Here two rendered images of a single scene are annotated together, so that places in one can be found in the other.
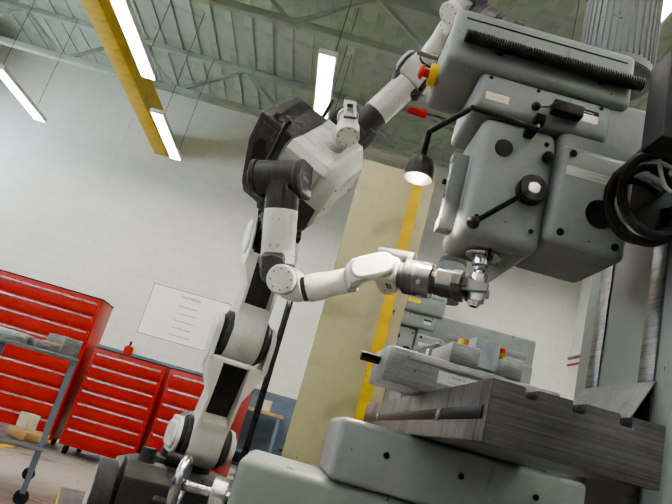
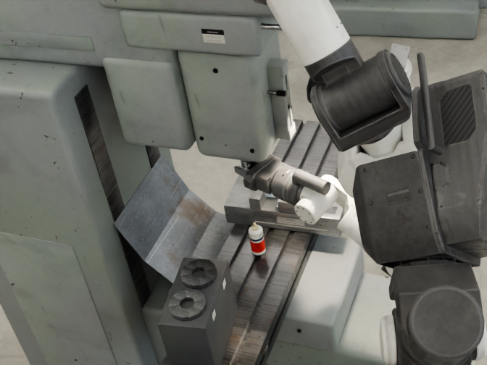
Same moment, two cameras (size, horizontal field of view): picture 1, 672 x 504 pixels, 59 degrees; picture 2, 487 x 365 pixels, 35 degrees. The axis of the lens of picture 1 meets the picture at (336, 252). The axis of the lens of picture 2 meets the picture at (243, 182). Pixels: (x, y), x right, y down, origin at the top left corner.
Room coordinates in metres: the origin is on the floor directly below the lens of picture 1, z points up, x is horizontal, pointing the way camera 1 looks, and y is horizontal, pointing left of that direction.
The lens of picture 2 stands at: (2.83, 0.35, 2.48)
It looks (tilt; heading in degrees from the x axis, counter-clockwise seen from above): 39 degrees down; 207
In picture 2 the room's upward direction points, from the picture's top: 10 degrees counter-clockwise
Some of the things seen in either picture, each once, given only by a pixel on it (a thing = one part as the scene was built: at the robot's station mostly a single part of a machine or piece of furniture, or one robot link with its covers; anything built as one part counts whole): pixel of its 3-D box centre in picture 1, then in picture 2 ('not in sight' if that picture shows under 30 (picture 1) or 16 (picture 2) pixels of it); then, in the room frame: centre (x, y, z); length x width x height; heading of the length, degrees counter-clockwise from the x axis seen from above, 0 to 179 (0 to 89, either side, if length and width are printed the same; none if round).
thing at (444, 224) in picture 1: (451, 193); (281, 100); (1.38, -0.24, 1.45); 0.04 x 0.04 x 0.21; 0
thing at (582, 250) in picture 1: (570, 217); (166, 80); (1.38, -0.54, 1.47); 0.24 x 0.19 x 0.26; 0
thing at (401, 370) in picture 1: (462, 378); (287, 199); (1.23, -0.32, 0.98); 0.35 x 0.15 x 0.11; 92
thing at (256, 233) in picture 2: not in sight; (256, 237); (1.40, -0.36, 0.98); 0.04 x 0.04 x 0.11
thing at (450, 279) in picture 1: (438, 283); (277, 179); (1.42, -0.26, 1.22); 0.13 x 0.12 x 0.10; 159
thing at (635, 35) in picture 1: (619, 35); not in sight; (1.38, -0.60, 2.05); 0.20 x 0.20 x 0.32
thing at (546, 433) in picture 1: (447, 428); (264, 256); (1.38, -0.35, 0.89); 1.24 x 0.23 x 0.08; 0
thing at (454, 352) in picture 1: (453, 358); (294, 191); (1.23, -0.29, 1.02); 0.15 x 0.06 x 0.04; 2
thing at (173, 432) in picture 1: (200, 440); not in sight; (2.05, 0.26, 0.68); 0.21 x 0.20 x 0.13; 18
